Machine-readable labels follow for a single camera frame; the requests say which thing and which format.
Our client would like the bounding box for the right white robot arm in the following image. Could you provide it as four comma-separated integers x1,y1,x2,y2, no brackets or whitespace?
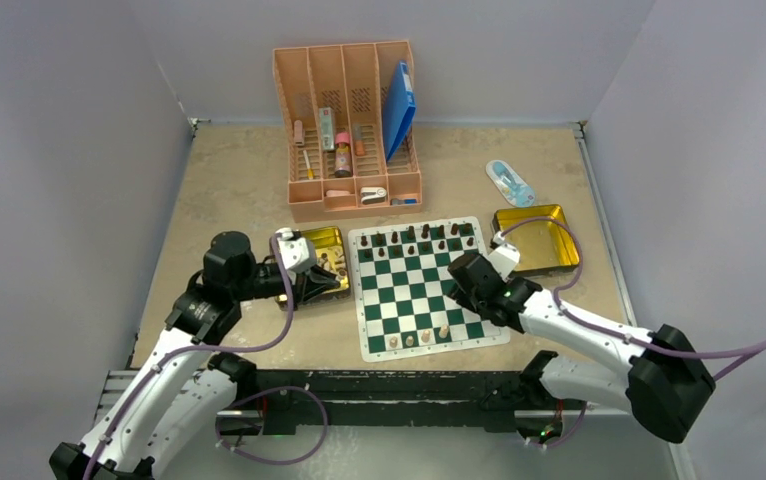
447,253,716,444

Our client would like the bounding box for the pink desk organizer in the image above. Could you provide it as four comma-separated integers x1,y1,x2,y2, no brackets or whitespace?
272,40,423,222

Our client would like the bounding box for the left gold tin tray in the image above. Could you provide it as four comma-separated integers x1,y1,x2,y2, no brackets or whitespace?
269,226,351,309

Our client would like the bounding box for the white stapler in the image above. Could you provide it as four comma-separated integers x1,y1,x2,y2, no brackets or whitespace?
359,187,388,205

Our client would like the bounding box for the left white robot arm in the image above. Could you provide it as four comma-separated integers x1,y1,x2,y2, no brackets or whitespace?
49,228,340,479

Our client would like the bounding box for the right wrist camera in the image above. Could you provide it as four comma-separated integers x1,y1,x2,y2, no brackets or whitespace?
487,231,521,280

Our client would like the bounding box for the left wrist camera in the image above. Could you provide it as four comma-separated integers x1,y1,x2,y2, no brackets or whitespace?
272,227,317,274

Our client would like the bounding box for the green white chess board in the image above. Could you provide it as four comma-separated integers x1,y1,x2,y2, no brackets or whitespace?
347,216,510,363

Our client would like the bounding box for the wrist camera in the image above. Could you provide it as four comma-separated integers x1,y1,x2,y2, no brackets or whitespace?
487,231,521,280
272,227,317,274

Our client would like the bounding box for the brown bottle pink cap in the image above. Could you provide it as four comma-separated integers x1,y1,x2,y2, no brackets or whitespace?
334,131,353,178

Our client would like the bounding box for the blue white packaged item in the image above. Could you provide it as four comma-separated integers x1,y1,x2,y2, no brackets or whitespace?
485,159,536,208

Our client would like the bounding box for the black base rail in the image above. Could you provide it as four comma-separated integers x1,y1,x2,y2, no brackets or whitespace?
213,367,586,439

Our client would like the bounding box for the pile of light chess pieces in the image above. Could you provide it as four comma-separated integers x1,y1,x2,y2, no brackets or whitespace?
317,246,347,276

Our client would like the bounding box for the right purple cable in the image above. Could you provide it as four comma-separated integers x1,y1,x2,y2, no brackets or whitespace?
492,215,766,382

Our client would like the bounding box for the white green box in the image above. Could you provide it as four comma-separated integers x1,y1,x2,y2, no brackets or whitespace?
318,107,336,152

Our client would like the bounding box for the gold tin tray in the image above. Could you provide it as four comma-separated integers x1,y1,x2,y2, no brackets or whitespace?
269,226,351,309
492,204,580,276

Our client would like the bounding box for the right gold tin tray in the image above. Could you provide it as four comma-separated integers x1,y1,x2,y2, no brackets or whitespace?
492,204,580,276

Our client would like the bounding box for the blue folder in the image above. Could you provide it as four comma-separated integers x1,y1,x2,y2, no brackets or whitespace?
381,60,417,163

